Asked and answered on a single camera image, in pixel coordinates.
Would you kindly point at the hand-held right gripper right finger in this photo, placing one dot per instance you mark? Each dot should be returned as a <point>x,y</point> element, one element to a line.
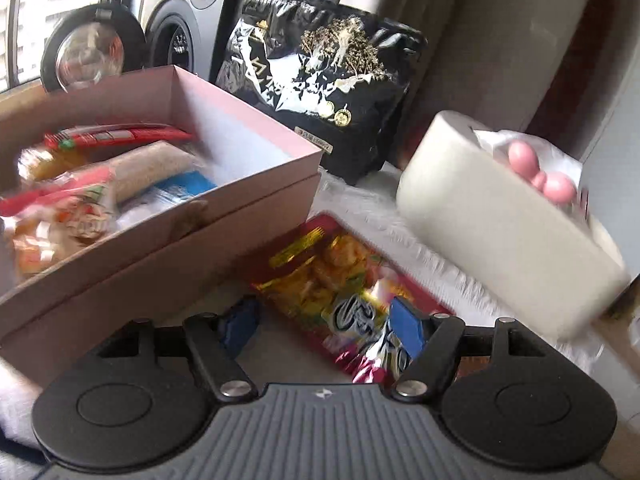
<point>407,330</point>

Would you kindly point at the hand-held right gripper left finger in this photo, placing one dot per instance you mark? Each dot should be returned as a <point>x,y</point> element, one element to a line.
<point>240,327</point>

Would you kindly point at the red and yellow snack packet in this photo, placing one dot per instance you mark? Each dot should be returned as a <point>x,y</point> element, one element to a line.
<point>325,270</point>

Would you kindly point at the pink cardboard box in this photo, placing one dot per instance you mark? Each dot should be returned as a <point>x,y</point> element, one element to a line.
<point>150,270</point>

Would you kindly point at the yellow bread packet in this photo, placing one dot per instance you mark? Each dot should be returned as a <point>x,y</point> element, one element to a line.
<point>60,225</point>

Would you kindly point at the orange red snack packet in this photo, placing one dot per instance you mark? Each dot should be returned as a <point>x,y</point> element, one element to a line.
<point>115,135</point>

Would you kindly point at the white knitted tablecloth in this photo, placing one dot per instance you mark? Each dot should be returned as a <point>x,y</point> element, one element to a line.
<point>435,270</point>

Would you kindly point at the beige tissue box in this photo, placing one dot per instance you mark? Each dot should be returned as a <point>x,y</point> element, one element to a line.
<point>480,240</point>

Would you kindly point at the white tissue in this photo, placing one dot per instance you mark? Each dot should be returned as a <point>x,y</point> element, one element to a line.
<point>492,145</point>

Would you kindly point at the pink ball ornament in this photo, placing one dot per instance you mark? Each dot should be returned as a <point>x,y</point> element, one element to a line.
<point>555,185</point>

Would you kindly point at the large black snack bag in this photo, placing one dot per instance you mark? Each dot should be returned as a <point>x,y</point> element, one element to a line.
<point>310,85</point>

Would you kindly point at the round black mirror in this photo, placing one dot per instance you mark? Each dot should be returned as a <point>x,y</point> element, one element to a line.
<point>90,52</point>

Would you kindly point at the grey washing machine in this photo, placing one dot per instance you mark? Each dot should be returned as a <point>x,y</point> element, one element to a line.
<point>180,10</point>

